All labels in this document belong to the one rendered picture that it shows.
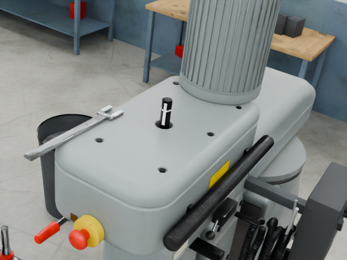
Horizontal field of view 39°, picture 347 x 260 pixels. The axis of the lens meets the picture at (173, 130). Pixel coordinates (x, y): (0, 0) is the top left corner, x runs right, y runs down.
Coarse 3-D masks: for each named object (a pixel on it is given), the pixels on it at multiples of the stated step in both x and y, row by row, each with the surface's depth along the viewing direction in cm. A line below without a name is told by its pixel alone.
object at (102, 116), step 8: (104, 112) 100; (120, 112) 101; (88, 120) 97; (96, 120) 97; (104, 120) 99; (72, 128) 94; (80, 128) 94; (88, 128) 95; (64, 136) 91; (72, 136) 92; (48, 144) 88; (56, 144) 89; (32, 152) 86; (40, 152) 86; (32, 160) 84
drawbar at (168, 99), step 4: (164, 100) 97; (168, 100) 97; (168, 104) 97; (168, 108) 98; (168, 112) 98; (160, 116) 100; (168, 116) 99; (160, 120) 100; (168, 120) 99; (160, 124) 100; (164, 124) 99; (168, 124) 100; (164, 128) 100; (168, 128) 101
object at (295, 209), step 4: (296, 200) 123; (296, 204) 123; (296, 208) 120; (292, 212) 125; (296, 212) 120; (292, 216) 122; (292, 220) 122; (292, 224) 128; (296, 224) 133; (288, 228) 125; (292, 228) 128; (296, 228) 133; (288, 232) 126; (292, 236) 131
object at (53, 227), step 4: (60, 220) 99; (64, 220) 100; (52, 224) 97; (56, 224) 97; (60, 224) 99; (44, 228) 96; (48, 228) 96; (52, 228) 97; (56, 228) 97; (40, 232) 95; (44, 232) 95; (48, 232) 96; (52, 232) 96; (56, 232) 98; (36, 236) 94; (40, 236) 94; (44, 236) 95; (48, 236) 96; (36, 240) 94; (40, 240) 94; (44, 240) 95
